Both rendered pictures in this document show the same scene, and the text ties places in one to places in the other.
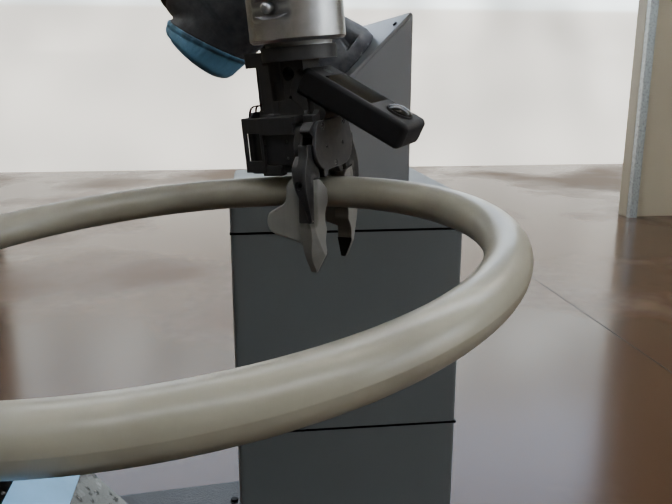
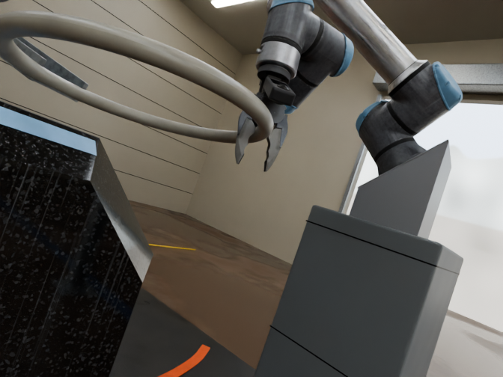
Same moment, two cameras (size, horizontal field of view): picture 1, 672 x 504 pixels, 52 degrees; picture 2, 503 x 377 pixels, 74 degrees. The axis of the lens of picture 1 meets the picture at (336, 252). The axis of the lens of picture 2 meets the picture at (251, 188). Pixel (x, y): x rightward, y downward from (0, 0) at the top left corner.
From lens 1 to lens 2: 0.61 m
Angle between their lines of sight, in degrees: 51
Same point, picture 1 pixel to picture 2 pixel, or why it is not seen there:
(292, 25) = (261, 55)
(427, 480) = not seen: outside the picture
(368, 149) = (397, 206)
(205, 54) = not seen: hidden behind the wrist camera
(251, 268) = (308, 241)
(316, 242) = (238, 145)
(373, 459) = not seen: outside the picture
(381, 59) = (421, 160)
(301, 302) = (324, 269)
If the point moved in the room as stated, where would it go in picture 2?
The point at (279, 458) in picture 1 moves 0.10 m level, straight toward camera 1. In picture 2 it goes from (281, 353) to (262, 357)
